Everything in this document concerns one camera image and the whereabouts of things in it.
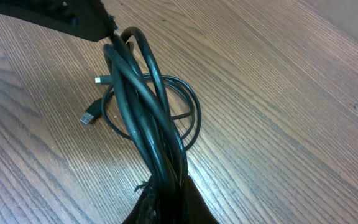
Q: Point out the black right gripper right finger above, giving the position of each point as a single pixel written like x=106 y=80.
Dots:
x=194 y=208

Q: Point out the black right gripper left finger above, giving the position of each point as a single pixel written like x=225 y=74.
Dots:
x=149 y=207

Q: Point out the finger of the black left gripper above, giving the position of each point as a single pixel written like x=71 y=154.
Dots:
x=86 y=19

